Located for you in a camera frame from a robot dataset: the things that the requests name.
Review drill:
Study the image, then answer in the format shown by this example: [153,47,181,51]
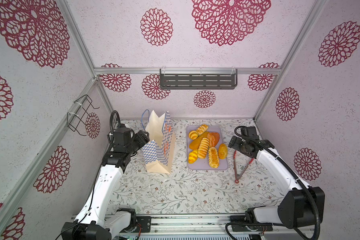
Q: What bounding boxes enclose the aluminium front rail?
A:
[137,214,300,240]

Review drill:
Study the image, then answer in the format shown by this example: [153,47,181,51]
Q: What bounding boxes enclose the long orange bread loaf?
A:
[189,132,209,150]

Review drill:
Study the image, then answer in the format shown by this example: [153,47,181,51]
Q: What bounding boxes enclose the grey wall shelf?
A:
[159,69,238,90]

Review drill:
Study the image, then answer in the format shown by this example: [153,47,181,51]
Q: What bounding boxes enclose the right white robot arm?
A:
[229,126,325,232]

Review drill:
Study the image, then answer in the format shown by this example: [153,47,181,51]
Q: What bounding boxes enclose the twisted light bread roll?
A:
[196,124,209,136]

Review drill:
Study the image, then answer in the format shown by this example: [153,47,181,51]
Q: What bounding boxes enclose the blue checkered paper bag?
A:
[143,111,176,174]

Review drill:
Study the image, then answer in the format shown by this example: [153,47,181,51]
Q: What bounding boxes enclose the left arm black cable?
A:
[54,110,122,240]

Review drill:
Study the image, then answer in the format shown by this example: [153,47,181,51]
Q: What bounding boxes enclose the black wire wall rack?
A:
[66,95,100,137]

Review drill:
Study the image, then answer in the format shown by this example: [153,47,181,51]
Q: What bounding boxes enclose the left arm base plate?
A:
[120,216,152,234]

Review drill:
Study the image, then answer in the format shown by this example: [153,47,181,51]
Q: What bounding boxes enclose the striped swirl bread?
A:
[198,138,210,159]

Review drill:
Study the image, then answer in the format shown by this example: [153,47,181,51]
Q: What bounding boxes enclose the oval topped bread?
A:
[208,147,220,169]

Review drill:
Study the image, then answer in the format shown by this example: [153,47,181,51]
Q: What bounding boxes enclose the brown croissant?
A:
[207,132,220,147]

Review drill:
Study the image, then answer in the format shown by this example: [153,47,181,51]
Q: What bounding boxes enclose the round golden bun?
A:
[218,143,228,160]

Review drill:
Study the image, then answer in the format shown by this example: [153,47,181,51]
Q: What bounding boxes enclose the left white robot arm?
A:
[58,125,150,240]

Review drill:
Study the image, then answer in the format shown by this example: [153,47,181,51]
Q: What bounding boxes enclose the lavender tray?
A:
[186,125,229,171]

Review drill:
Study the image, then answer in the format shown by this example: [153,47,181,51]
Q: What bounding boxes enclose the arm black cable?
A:
[224,125,322,240]
[54,110,122,240]

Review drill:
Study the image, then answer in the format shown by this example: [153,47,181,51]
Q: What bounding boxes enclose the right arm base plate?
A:
[230,215,273,232]

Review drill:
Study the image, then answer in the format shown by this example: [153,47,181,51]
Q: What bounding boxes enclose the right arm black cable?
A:
[224,125,322,240]

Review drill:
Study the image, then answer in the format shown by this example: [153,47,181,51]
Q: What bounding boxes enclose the small yellow striped bun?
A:
[188,150,198,164]

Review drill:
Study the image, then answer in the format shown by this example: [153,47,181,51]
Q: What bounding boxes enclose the red kitchen tongs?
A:
[233,151,254,184]

